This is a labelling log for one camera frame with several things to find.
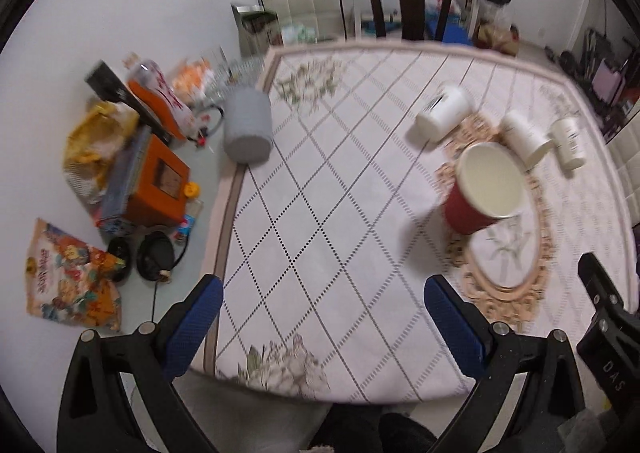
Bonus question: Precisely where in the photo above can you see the orange snack packet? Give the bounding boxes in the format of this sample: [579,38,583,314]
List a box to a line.
[170,58,216,104]

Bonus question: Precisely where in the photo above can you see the black cable loop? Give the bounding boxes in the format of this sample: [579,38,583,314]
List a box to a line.
[192,104,226,146]

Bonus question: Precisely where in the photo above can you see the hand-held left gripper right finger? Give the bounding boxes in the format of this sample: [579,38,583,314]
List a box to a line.
[423,275,587,453]

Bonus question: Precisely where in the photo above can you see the orange cardboard box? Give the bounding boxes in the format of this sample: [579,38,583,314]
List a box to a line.
[97,135,192,234]

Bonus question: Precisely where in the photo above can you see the patterned beige rug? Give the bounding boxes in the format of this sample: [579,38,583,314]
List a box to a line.
[202,40,640,405]

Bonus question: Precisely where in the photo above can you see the grey cylindrical stool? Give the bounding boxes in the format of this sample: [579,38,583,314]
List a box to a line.
[222,88,275,162]

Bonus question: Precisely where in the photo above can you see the brown bag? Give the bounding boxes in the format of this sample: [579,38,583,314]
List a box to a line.
[474,22,520,56]

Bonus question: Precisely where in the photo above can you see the plastic bottle red label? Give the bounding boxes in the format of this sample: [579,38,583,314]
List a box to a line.
[123,53,198,140]

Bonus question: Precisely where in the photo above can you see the black round device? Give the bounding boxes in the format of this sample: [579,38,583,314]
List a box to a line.
[136,231,175,283]

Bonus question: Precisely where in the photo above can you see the colourful snack bag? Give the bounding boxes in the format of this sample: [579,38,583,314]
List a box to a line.
[22,218,128,333]

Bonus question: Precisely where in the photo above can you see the small black round dish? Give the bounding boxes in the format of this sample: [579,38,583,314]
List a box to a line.
[106,238,133,281]

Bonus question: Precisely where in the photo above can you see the beige tufted sofa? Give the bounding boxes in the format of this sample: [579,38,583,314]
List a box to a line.
[606,120,640,226]

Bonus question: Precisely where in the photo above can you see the large white cup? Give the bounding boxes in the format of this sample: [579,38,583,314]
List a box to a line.
[415,85,474,142]

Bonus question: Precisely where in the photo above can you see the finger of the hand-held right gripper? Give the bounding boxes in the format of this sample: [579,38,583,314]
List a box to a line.
[577,252,627,310]

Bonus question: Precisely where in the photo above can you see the grey seat cushion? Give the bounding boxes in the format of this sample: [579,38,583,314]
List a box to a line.
[129,372,331,453]

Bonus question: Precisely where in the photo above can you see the red paper cup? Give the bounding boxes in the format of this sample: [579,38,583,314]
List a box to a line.
[442,142,527,236]

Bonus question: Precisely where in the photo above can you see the yellow plastic bag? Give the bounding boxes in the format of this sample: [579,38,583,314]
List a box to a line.
[62,102,141,204]

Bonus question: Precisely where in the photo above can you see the black flat tool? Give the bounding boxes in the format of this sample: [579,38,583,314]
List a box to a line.
[85,60,173,146]

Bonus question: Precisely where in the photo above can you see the silver metal bin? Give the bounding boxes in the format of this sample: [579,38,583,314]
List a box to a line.
[231,3,281,58]

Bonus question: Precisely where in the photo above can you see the small yellow-capped bottle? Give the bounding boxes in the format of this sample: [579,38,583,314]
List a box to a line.
[181,183,205,216]

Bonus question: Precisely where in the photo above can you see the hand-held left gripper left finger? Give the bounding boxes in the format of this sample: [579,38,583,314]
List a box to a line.
[57,274,224,453]

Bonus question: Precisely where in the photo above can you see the pink suitcase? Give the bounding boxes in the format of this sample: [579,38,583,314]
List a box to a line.
[594,60,632,108]

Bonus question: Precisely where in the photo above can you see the beige tufted ottoman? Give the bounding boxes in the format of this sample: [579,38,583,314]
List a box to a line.
[256,0,347,46]

